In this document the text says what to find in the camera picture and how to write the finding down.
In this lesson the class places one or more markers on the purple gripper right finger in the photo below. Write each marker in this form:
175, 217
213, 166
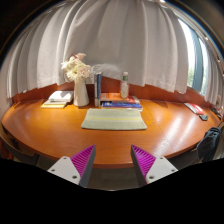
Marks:
149, 168

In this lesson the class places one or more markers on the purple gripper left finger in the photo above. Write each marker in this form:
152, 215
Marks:
77, 168

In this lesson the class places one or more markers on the pale green towel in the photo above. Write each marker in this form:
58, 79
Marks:
113, 119

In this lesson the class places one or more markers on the yellow book under stack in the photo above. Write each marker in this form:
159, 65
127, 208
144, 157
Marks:
53, 105

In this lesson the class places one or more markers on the dark chair with jacket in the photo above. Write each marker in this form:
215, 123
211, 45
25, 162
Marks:
211, 147

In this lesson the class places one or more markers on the dark chair at left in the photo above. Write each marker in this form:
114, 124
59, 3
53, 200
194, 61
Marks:
17, 149

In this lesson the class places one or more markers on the flat blue book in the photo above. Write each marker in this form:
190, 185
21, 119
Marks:
121, 105

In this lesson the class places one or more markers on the white ceramic vase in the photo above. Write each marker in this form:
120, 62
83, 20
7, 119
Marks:
80, 93

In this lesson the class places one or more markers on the white book on stack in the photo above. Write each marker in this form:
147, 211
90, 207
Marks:
61, 96

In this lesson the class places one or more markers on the small black object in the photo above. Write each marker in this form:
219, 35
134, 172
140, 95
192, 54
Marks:
203, 117

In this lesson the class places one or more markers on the red and white booklet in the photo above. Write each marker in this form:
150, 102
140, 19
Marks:
195, 108

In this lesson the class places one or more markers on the flat orange book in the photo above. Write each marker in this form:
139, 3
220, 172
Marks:
116, 97

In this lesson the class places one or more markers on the clear plastic water bottle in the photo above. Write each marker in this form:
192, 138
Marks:
124, 86

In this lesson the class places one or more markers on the upright grey book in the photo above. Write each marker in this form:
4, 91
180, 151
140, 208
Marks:
96, 90

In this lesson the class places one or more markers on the upright blue book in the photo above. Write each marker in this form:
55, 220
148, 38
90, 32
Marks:
99, 76

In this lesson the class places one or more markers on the white and pink flowers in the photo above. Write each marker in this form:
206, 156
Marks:
75, 68

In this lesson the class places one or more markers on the white curtain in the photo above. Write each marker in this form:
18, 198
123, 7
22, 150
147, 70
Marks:
143, 37

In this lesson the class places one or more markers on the window frame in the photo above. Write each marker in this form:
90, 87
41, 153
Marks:
197, 59

